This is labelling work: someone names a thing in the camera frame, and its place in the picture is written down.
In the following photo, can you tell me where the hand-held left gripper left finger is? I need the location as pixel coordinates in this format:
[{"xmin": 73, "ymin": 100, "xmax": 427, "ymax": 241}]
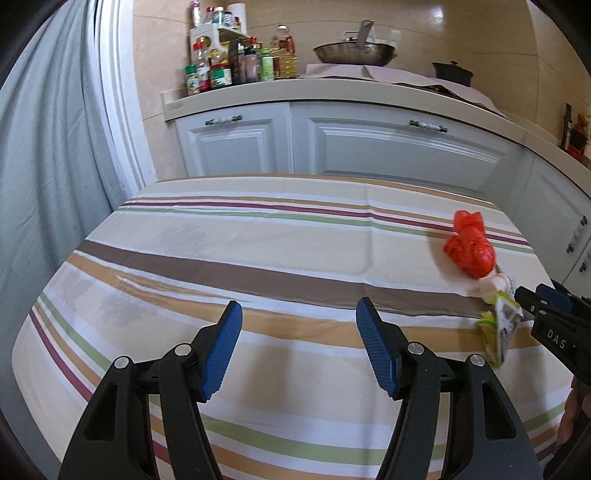
[{"xmin": 58, "ymin": 300, "xmax": 244, "ymax": 480}]

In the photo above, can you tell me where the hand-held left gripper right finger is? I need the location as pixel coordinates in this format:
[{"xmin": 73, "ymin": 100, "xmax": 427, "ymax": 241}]
[{"xmin": 355, "ymin": 296, "xmax": 543, "ymax": 480}]

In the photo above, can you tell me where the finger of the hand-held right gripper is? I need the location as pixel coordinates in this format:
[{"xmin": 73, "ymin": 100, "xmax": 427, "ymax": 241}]
[
  {"xmin": 514, "ymin": 285, "xmax": 549, "ymax": 322},
  {"xmin": 536, "ymin": 282, "xmax": 576, "ymax": 310}
]

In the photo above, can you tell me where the green white carton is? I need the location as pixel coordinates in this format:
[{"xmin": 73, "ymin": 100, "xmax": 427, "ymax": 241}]
[{"xmin": 478, "ymin": 291, "xmax": 525, "ymax": 369}]

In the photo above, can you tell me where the person's right hand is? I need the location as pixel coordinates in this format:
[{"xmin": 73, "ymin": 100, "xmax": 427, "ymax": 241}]
[{"xmin": 558, "ymin": 381, "xmax": 585, "ymax": 441}]

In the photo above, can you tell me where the white bottle with red cap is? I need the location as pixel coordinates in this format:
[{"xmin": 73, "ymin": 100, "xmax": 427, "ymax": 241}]
[{"xmin": 475, "ymin": 272, "xmax": 518, "ymax": 301}]

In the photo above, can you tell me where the red plastic bag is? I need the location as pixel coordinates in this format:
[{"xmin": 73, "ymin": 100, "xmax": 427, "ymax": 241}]
[{"xmin": 443, "ymin": 210, "xmax": 497, "ymax": 279}]

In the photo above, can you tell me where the striped tablecloth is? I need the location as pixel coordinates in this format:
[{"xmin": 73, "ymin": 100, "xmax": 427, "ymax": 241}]
[{"xmin": 9, "ymin": 173, "xmax": 578, "ymax": 480}]

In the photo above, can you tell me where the white kitchen cabinet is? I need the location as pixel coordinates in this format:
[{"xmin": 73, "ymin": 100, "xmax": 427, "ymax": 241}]
[{"xmin": 173, "ymin": 99, "xmax": 591, "ymax": 287}]

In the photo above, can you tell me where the black pot with lid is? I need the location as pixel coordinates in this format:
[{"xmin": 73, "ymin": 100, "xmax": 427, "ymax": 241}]
[{"xmin": 432, "ymin": 61, "xmax": 475, "ymax": 88}]

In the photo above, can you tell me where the grey curtain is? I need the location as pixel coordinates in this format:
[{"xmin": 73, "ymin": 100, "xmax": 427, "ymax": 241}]
[{"xmin": 0, "ymin": 0, "xmax": 121, "ymax": 324}]

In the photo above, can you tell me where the beige kitchen countertop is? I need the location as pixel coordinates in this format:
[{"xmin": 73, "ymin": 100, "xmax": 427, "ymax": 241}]
[{"xmin": 161, "ymin": 76, "xmax": 591, "ymax": 162}]

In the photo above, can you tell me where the pale pink stove cloth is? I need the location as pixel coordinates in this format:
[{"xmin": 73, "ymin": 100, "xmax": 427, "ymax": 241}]
[{"xmin": 305, "ymin": 64, "xmax": 513, "ymax": 118}]

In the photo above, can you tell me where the group of condiment bottles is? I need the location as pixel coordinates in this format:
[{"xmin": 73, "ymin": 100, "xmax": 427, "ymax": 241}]
[{"xmin": 184, "ymin": 0, "xmax": 298, "ymax": 97}]

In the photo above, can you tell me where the metal wok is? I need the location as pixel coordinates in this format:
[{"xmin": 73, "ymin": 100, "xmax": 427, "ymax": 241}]
[{"xmin": 313, "ymin": 19, "xmax": 399, "ymax": 66}]

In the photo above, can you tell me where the white green spice rack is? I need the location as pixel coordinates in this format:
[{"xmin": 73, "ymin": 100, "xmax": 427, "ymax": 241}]
[{"xmin": 189, "ymin": 25, "xmax": 245, "ymax": 47}]

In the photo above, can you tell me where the paper towel roll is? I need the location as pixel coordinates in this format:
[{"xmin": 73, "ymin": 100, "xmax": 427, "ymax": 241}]
[{"xmin": 227, "ymin": 2, "xmax": 247, "ymax": 33}]

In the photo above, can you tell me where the white door frame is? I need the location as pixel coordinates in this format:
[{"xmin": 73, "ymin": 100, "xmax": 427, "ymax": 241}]
[{"xmin": 92, "ymin": 0, "xmax": 158, "ymax": 208}]

